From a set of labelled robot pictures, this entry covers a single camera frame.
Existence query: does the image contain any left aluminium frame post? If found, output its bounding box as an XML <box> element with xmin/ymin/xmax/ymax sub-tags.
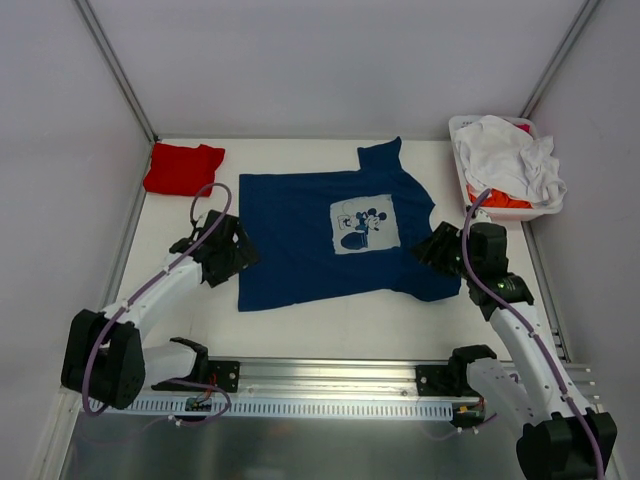
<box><xmin>72</xmin><ymin>0</ymin><xmax>158</xmax><ymax>143</ymax></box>

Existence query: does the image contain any pink garment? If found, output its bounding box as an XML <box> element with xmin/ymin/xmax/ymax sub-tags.
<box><xmin>516</xmin><ymin>124</ymin><xmax>531</xmax><ymax>135</ymax></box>

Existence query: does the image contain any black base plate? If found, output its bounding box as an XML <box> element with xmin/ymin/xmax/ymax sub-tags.
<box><xmin>151</xmin><ymin>358</ymin><xmax>241</xmax><ymax>393</ymax></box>
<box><xmin>414</xmin><ymin>364</ymin><xmax>475</xmax><ymax>397</ymax></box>

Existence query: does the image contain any blue mickey t shirt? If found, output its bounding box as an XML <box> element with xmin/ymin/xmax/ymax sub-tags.
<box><xmin>238</xmin><ymin>138</ymin><xmax>461</xmax><ymax>312</ymax></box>

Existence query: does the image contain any white plastic laundry basket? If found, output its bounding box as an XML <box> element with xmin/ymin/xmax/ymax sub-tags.
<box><xmin>447</xmin><ymin>114</ymin><xmax>565</xmax><ymax>222</ymax></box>

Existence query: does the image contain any folded red t shirt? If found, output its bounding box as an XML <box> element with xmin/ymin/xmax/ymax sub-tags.
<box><xmin>143</xmin><ymin>143</ymin><xmax>226</xmax><ymax>197</ymax></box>

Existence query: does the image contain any white slotted cable duct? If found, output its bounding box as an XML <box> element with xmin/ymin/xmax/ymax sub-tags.
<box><xmin>122</xmin><ymin>395</ymin><xmax>454</xmax><ymax>422</ymax></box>

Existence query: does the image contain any right aluminium frame post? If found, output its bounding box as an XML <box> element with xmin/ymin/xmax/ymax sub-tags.
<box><xmin>519</xmin><ymin>0</ymin><xmax>604</xmax><ymax>118</ymax></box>

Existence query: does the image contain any white t shirt pile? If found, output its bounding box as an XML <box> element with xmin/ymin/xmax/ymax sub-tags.
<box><xmin>453</xmin><ymin>114</ymin><xmax>569</xmax><ymax>209</ymax></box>

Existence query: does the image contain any orange t shirt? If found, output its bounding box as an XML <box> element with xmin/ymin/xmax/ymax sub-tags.
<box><xmin>481</xmin><ymin>189</ymin><xmax>533</xmax><ymax>209</ymax></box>

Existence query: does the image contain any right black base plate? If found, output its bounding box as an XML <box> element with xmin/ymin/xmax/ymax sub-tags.
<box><xmin>414</xmin><ymin>364</ymin><xmax>475</xmax><ymax>397</ymax></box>

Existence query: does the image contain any aluminium frame post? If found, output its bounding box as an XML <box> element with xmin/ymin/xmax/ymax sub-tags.
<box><xmin>519</xmin><ymin>0</ymin><xmax>604</xmax><ymax>118</ymax></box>
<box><xmin>72</xmin><ymin>0</ymin><xmax>158</xmax><ymax>143</ymax></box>

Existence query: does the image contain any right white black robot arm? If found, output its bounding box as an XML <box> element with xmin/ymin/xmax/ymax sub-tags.
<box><xmin>412</xmin><ymin>222</ymin><xmax>617</xmax><ymax>479</ymax></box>

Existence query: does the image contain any aluminium mounting rail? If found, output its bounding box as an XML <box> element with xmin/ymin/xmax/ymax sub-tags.
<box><xmin>139</xmin><ymin>357</ymin><xmax>600</xmax><ymax>404</ymax></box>

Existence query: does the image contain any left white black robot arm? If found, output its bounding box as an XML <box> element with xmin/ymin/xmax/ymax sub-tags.
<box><xmin>61</xmin><ymin>210</ymin><xmax>259</xmax><ymax>410</ymax></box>

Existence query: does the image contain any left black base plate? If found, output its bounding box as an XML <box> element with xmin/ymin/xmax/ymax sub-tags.
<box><xmin>151</xmin><ymin>358</ymin><xmax>241</xmax><ymax>393</ymax></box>

